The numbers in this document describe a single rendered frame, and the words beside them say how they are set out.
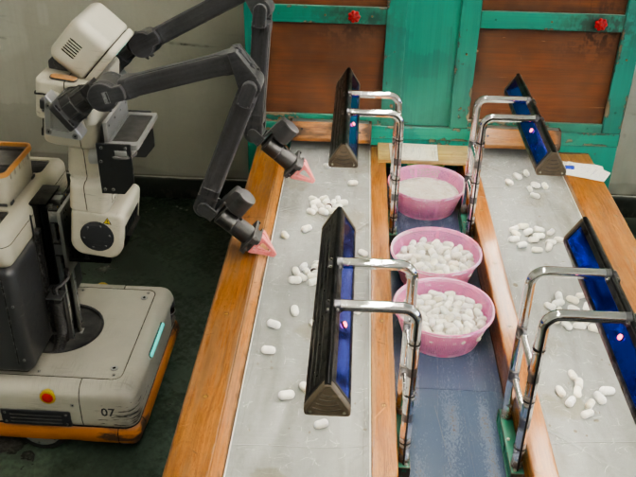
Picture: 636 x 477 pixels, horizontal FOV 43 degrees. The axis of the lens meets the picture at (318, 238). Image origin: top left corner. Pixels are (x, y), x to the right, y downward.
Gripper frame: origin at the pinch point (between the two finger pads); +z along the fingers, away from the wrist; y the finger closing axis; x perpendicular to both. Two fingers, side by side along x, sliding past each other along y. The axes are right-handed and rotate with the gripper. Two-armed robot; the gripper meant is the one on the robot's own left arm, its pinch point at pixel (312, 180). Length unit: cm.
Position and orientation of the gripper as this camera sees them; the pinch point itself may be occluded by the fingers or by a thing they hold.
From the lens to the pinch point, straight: 265.4
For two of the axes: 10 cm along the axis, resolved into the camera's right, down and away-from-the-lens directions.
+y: 0.6, -5.2, 8.5
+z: 7.4, 5.9, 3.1
